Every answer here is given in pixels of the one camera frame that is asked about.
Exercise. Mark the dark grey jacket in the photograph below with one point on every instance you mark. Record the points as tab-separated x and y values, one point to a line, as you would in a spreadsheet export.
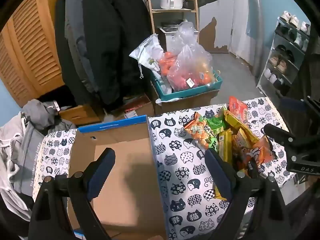
75	30

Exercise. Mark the white printed bag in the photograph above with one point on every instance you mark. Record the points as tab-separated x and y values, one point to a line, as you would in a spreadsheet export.
147	52

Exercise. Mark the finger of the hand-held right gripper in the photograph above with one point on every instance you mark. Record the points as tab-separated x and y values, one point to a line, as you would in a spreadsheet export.
280	133
297	103

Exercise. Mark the orange peanut snack packet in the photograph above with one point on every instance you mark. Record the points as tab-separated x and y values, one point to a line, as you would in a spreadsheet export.
198	131

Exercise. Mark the dark grey clothes pile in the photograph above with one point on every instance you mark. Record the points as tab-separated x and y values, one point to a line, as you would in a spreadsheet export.
45	115

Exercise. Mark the dark orange snack packet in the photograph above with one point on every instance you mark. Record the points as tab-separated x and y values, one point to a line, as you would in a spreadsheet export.
243	152

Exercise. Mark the green snack packet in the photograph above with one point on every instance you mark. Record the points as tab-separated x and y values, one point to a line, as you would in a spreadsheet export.
213	146
216	121

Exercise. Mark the flat cardboard box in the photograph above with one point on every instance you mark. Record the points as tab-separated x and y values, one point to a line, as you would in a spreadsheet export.
136	107

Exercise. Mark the metal pot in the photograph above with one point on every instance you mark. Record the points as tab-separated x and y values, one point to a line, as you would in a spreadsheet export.
171	2

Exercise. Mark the wooden louvered wardrobe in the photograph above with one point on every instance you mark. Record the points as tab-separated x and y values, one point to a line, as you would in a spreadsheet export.
30	42

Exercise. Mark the white door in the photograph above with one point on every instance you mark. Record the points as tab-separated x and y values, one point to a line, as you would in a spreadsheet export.
243	17

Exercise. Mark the small bag of oranges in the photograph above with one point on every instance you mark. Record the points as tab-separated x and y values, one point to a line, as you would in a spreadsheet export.
167	62

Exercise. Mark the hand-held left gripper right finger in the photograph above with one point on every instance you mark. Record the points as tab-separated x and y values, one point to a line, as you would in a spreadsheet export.
220	175

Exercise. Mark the light grey hoodie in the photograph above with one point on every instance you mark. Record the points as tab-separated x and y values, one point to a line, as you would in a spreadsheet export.
15	155

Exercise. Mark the teal box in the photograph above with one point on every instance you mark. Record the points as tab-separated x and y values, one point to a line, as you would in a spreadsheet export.
190	92

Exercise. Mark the black coat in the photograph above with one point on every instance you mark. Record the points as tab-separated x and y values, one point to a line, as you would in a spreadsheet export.
117	30

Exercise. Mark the long gold snack packet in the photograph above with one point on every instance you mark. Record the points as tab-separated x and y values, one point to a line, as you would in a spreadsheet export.
240	123

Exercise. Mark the stainless steel container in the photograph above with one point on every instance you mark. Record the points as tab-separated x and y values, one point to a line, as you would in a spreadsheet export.
166	33

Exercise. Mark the blue-rimmed cardboard box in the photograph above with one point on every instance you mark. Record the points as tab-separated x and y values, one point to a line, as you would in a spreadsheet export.
120	155

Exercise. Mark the brown cardboard box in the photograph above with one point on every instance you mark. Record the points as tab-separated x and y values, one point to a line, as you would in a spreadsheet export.
190	103

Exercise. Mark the clear bag of oranges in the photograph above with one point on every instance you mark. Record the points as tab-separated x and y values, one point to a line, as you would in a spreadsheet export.
190	70

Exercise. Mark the wooden shelf rack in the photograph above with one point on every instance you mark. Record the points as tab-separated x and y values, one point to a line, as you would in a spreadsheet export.
196	17

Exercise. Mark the short gold snack packet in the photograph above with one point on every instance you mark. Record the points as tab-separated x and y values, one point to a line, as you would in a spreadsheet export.
225	142

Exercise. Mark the orange chips packet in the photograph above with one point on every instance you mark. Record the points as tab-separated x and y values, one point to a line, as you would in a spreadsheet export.
266	150

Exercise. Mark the metal shoe rack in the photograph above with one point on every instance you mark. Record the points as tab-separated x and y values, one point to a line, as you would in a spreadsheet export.
287	52

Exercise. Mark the group of shoes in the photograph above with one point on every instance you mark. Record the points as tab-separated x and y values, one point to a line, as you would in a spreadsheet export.
281	65

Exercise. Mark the cat print tablecloth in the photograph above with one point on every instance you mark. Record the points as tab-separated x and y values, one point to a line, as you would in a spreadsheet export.
175	160

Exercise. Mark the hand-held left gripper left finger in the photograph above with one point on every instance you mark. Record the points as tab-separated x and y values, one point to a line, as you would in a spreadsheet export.
100	175

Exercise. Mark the red-orange snack packet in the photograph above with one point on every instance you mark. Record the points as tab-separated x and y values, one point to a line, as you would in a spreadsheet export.
237	108

